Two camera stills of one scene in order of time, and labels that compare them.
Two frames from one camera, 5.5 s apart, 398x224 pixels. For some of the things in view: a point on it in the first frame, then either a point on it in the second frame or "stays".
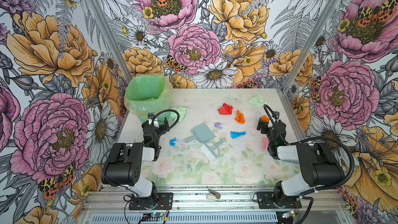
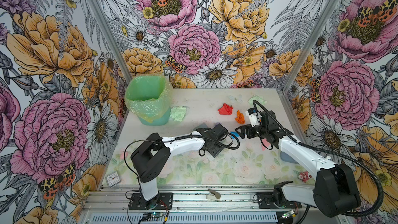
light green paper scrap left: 181,111 stays
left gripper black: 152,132 -> 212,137
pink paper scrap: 265,143 stays
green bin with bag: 148,94 stays
